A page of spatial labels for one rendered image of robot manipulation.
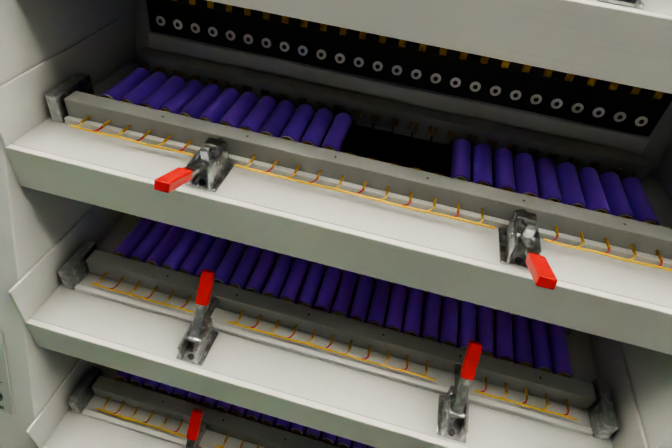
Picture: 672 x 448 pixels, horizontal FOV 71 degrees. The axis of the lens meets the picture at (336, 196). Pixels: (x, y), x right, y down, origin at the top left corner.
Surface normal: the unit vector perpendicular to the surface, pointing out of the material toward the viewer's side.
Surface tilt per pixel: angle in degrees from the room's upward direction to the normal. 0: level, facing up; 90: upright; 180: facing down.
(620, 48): 107
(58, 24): 90
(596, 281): 17
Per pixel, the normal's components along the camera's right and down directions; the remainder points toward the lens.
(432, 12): -0.23, 0.61
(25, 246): 0.97, 0.23
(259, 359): 0.11, -0.76
